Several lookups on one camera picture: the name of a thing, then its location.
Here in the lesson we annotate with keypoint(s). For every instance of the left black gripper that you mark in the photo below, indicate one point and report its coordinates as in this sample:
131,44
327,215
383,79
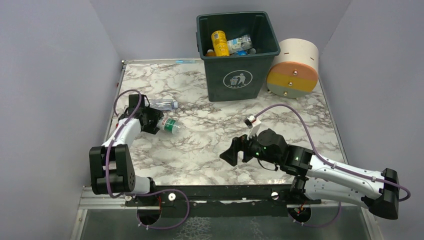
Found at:
153,120

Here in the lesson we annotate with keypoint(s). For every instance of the yellow juice bottle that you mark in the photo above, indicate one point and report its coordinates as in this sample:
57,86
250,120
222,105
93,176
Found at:
220,45

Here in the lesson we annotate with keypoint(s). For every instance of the blue tape piece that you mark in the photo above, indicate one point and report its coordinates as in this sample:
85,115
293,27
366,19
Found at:
185,61

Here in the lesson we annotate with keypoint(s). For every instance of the orange label bottle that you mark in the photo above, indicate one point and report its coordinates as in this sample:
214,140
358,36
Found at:
210,53

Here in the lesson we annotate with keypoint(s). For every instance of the clear bottle blue label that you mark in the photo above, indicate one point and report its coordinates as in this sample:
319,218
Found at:
251,51

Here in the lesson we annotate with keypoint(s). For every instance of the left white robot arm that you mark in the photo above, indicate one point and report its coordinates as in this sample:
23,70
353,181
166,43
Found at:
111,168

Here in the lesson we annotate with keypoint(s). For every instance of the clear bottle green white label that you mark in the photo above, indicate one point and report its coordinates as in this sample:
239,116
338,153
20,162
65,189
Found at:
169,125

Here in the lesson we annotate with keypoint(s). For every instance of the white round drawer cabinet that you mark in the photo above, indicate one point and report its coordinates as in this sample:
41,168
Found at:
294,73

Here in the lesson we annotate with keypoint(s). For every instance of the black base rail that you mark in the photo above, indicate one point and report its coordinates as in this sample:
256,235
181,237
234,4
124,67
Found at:
214,201

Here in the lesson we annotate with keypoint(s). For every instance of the dark green trash bin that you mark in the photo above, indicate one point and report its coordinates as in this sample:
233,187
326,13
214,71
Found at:
234,78

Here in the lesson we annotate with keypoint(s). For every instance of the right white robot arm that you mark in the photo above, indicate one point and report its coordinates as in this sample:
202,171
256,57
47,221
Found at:
315,179

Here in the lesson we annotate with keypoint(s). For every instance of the small clear water bottle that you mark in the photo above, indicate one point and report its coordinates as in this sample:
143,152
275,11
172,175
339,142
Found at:
164,104

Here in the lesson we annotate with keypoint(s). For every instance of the clear square jasmine bottle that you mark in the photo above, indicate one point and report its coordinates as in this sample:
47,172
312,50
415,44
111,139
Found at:
241,43

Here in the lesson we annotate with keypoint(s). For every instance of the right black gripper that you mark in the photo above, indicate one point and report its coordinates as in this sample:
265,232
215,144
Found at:
244,149

